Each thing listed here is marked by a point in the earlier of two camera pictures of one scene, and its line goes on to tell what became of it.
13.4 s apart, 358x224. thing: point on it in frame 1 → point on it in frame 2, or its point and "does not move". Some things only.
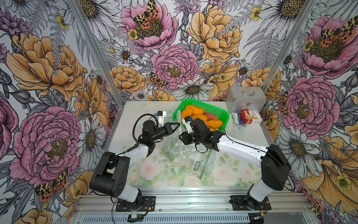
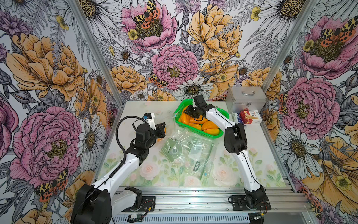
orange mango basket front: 214,123 does not move
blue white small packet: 236,118 does not move
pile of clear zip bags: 177,149 does not move
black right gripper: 184,136 → 189,111
